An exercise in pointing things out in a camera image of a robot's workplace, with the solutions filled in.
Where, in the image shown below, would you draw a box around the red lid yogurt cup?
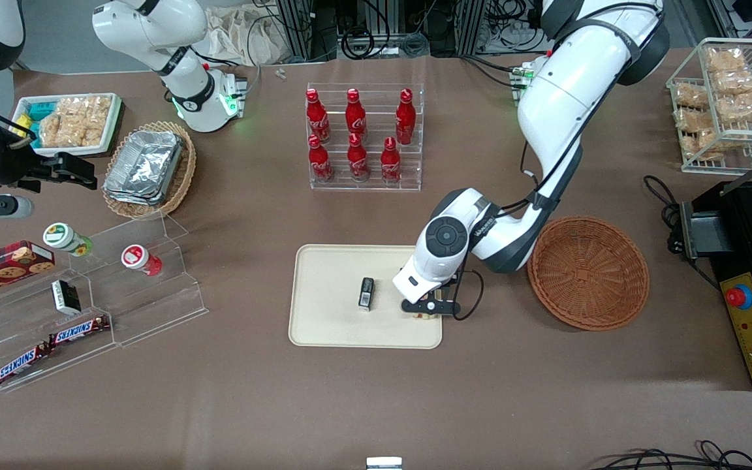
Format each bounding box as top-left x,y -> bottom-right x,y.
121,244 -> 163,276

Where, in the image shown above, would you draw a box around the black white small carton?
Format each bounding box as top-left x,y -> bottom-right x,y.
52,279 -> 82,315

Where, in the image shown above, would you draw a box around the red cola bottle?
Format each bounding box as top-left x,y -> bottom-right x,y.
345,89 -> 368,139
347,134 -> 370,181
308,135 -> 334,183
381,137 -> 402,183
305,89 -> 331,143
396,89 -> 416,146

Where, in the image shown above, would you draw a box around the aluminium frame post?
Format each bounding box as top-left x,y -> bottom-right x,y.
277,0 -> 326,61
456,0 -> 489,54

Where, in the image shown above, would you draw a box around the black appliance housing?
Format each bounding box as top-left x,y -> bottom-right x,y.
680,145 -> 752,392

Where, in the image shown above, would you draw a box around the green sunflower lid cup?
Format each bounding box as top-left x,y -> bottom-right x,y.
43,223 -> 93,257

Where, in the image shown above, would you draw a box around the red cookie box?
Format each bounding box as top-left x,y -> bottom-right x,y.
0,241 -> 55,302

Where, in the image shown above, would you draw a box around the black floor cables bundle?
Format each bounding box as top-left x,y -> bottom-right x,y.
590,440 -> 752,470

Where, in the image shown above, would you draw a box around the clear acrylic bottle rack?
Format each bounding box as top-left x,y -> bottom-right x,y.
306,83 -> 425,191

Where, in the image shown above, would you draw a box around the oval light wicker basket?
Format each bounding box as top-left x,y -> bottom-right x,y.
102,121 -> 197,219

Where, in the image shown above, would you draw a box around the beige plastic tray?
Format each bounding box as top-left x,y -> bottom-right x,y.
289,245 -> 443,349

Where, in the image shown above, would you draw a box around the rice cracker packs pile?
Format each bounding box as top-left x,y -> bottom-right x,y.
38,96 -> 113,148

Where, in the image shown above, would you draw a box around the black appliance power cable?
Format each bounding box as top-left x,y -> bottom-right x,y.
643,174 -> 723,291

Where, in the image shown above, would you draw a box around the white rectangular snack tray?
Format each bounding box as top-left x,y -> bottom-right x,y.
12,93 -> 122,157

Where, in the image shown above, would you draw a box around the beige cloth bag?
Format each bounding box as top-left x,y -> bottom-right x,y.
201,5 -> 293,67

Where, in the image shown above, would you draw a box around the stacked aluminium foil trays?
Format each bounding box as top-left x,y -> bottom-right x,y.
103,131 -> 184,206

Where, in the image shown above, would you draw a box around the round brown wicker basket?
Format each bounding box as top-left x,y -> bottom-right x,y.
527,216 -> 650,332

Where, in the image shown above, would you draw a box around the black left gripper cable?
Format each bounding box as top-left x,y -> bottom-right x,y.
449,266 -> 485,321

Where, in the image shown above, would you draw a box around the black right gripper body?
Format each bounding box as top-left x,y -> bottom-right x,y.
0,138 -> 59,194

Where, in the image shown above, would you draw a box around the snickers chocolate bar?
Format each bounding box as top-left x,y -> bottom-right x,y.
0,344 -> 50,386
48,316 -> 111,347

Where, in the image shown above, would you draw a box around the bagged rice cracker pack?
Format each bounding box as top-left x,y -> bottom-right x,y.
706,48 -> 747,72
712,69 -> 752,96
715,91 -> 752,123
674,108 -> 711,133
681,129 -> 742,161
675,83 -> 711,109

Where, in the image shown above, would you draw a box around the clear acrylic step shelf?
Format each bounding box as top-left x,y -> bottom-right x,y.
0,212 -> 209,394

